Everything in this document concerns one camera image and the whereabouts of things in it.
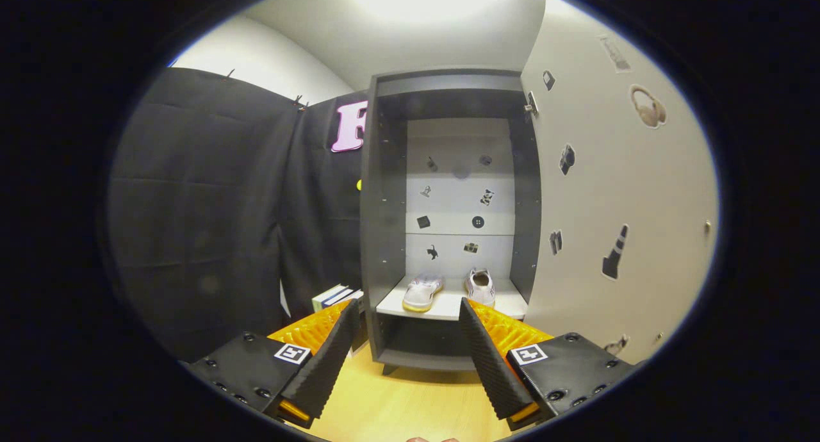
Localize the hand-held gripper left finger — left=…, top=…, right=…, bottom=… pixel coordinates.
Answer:
left=186, top=299, right=363, bottom=430

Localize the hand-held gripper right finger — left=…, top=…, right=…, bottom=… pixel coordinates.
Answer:
left=457, top=297, right=644, bottom=432

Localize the white shoe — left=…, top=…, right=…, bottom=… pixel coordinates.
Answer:
left=465, top=268, right=496, bottom=309
left=402, top=274, right=445, bottom=313

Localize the beige shoe cabinet door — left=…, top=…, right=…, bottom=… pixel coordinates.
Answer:
left=520, top=0, right=720, bottom=366

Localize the green spine book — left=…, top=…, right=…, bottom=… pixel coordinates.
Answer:
left=312, top=284, right=347, bottom=313

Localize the blue spine book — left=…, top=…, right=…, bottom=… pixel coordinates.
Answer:
left=320, top=288, right=356, bottom=309

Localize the black backdrop cloth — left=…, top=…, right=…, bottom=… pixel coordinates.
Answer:
left=106, top=66, right=370, bottom=366

